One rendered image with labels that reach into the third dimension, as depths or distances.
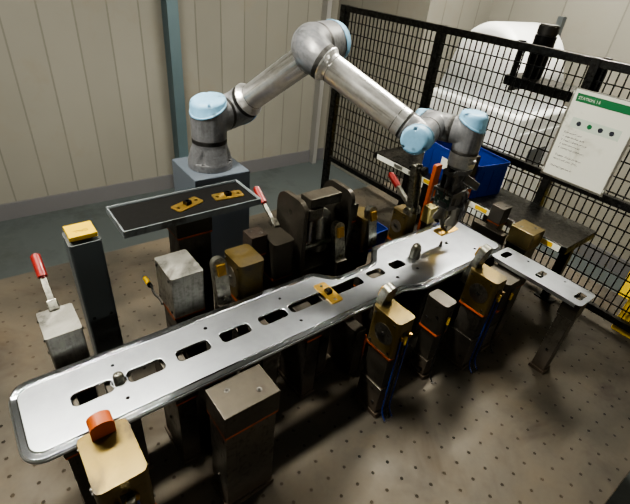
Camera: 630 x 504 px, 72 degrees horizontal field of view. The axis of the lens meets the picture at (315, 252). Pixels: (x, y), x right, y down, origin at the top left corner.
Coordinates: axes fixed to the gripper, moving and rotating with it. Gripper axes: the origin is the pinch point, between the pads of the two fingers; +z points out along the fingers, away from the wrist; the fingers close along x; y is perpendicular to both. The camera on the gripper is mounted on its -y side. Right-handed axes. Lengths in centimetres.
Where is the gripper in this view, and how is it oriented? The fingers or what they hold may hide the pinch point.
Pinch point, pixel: (446, 225)
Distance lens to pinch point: 142.0
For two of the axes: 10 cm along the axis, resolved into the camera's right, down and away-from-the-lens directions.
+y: -7.9, 2.9, -5.4
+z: -0.8, 8.2, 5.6
